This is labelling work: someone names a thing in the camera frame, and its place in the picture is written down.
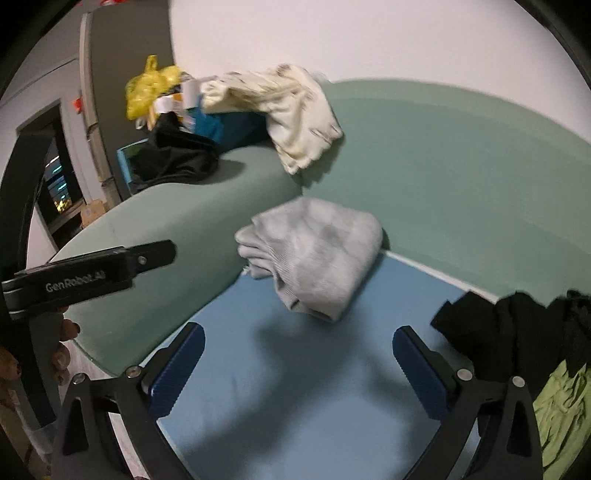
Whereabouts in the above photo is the black garment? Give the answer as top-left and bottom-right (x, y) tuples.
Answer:
(431, 290), (590, 398)

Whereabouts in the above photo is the yellow plastic bag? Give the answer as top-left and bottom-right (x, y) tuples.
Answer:
(125, 55), (182, 121)

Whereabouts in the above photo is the green shirt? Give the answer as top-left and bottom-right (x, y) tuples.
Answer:
(533, 361), (590, 479)

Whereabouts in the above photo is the grey knitted sweater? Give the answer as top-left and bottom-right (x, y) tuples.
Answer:
(235, 196), (383, 323)

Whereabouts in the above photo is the dark window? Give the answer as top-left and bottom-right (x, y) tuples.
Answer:
(37, 117), (85, 247)

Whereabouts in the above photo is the cream white garment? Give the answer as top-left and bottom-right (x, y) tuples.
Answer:
(200, 64), (344, 175)

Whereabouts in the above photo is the blue bag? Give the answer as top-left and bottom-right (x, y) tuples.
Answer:
(187, 107), (270, 153)

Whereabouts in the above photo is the green sofa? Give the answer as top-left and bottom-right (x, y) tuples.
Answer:
(60, 80), (590, 375)

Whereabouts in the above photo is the cardboard box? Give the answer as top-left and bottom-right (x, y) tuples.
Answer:
(80, 199), (111, 229)

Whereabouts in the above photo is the person's left hand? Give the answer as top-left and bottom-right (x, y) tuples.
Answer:
(0, 318), (80, 411)

